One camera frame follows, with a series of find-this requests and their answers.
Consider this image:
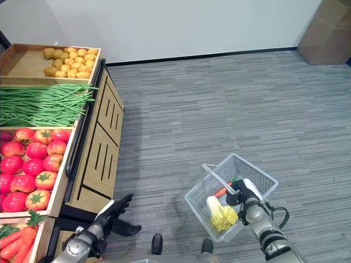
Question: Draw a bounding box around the black baseboard strip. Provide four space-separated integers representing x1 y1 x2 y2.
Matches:
105 46 298 67

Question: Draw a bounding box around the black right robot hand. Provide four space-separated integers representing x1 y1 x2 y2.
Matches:
225 178 264 207

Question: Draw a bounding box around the green long beans pile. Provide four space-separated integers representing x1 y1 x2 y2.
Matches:
0 83 100 128

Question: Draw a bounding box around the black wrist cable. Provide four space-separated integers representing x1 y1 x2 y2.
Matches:
265 202 290 230

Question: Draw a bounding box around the white plastic shopping basket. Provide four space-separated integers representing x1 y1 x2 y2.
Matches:
184 153 279 243

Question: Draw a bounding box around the orange carrot with green top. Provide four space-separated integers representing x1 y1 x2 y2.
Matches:
13 210 47 263
0 224 27 250
213 176 242 198

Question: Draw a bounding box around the yellow white napa cabbage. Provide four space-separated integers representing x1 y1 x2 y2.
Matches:
206 195 239 232

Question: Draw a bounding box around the wooden tomato crate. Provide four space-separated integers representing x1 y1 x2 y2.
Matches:
0 126 78 219

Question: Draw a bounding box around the brown cardboard box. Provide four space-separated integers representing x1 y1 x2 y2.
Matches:
297 0 351 66

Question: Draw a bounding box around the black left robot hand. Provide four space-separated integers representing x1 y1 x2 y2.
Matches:
95 193 143 237

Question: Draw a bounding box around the dark right robot foot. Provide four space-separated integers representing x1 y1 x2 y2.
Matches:
201 239 214 255

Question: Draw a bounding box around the black metal stand rail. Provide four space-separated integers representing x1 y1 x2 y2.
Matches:
65 58 107 180

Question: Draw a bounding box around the wooden carrot crate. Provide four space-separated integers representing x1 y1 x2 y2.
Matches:
0 216 48 263

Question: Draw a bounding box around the wooden produce stand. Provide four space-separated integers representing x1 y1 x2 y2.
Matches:
0 43 126 263

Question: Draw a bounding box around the dark left robot foot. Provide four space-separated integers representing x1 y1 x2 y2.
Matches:
151 233 164 256

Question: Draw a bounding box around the dark robot foot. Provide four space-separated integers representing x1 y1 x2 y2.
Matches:
201 239 214 255
151 233 164 256

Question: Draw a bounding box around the wooden potato crate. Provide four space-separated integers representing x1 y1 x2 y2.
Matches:
0 43 102 86

